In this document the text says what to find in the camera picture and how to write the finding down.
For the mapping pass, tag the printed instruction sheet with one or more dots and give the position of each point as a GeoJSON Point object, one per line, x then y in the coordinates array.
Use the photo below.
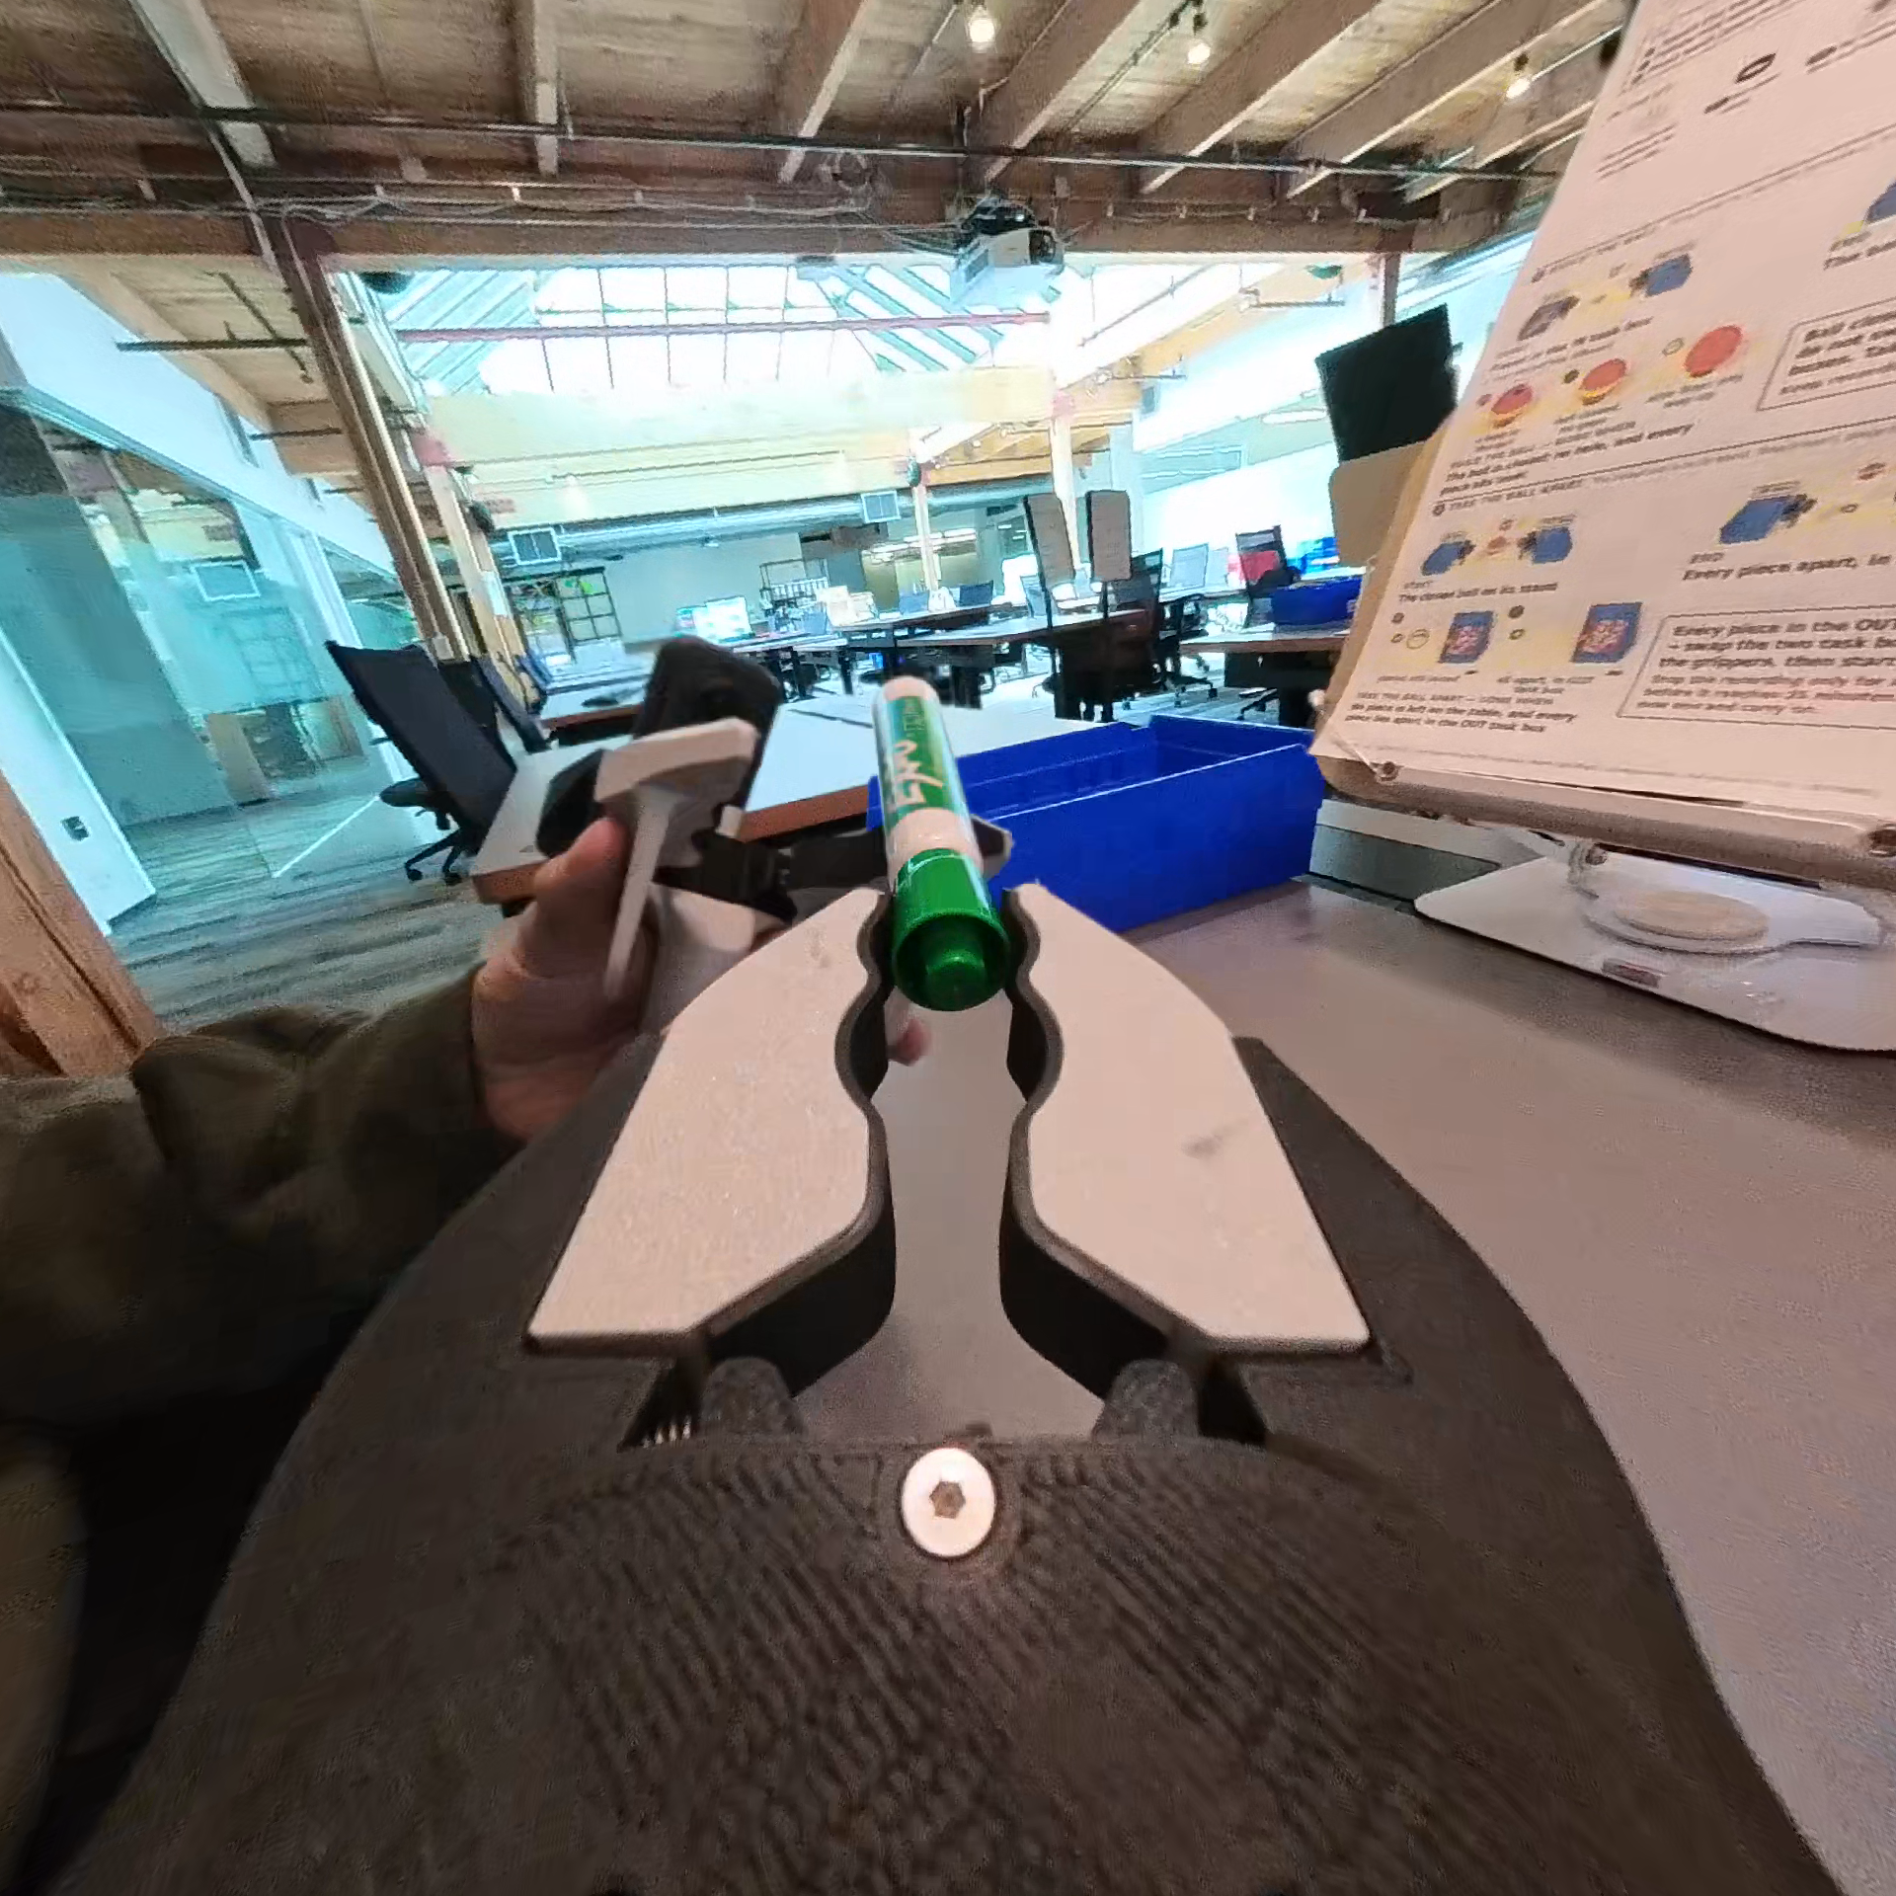
{"type": "Point", "coordinates": [1629, 446]}

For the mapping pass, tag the row of office desks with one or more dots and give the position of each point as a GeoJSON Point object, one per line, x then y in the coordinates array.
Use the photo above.
{"type": "Point", "coordinates": [1037, 623]}

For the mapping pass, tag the ceiling projector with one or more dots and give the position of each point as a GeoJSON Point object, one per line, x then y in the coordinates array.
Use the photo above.
{"type": "Point", "coordinates": [1007, 252]}

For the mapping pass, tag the cardboard panel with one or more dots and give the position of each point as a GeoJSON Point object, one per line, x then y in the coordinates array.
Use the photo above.
{"type": "Point", "coordinates": [1376, 505]}

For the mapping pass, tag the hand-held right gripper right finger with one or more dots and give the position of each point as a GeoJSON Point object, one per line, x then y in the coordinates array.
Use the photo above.
{"type": "Point", "coordinates": [1169, 1157]}

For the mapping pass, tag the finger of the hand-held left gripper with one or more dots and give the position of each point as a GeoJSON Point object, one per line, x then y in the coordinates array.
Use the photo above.
{"type": "Point", "coordinates": [711, 957]}
{"type": "Point", "coordinates": [991, 849]}

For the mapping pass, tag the black office chair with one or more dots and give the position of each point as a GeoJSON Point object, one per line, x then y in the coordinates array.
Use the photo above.
{"type": "Point", "coordinates": [428, 742]}

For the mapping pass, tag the wooden support post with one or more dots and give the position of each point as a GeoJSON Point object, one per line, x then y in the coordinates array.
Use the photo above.
{"type": "Point", "coordinates": [369, 475]}

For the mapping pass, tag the white tablet stand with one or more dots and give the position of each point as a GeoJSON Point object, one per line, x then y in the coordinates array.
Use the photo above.
{"type": "Point", "coordinates": [1511, 920]}

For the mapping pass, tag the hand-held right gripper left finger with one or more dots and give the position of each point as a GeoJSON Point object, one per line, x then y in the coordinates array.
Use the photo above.
{"type": "Point", "coordinates": [725, 1157]}

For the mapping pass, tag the white office desk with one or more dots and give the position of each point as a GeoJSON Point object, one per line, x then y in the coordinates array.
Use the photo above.
{"type": "Point", "coordinates": [813, 756]}

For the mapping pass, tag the person's left hand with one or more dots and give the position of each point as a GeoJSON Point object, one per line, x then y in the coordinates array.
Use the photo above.
{"type": "Point", "coordinates": [555, 1009]}

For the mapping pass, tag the black monitor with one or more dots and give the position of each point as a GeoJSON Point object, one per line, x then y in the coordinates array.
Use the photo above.
{"type": "Point", "coordinates": [1384, 386]}

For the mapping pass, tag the green dry erase marker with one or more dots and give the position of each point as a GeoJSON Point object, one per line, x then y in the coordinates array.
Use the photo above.
{"type": "Point", "coordinates": [926, 831]}

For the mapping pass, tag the person's torso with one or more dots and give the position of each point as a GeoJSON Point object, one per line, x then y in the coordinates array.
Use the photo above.
{"type": "Point", "coordinates": [37, 1601]}

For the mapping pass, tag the white round pad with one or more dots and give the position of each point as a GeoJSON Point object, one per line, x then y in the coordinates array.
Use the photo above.
{"type": "Point", "coordinates": [1688, 916]}

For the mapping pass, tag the person's left forearm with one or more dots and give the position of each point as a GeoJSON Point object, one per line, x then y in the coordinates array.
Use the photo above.
{"type": "Point", "coordinates": [266, 1186]}

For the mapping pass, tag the blue plastic bin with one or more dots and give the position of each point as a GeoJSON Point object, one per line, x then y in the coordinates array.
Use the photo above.
{"type": "Point", "coordinates": [1155, 831]}
{"type": "Point", "coordinates": [1317, 604]}

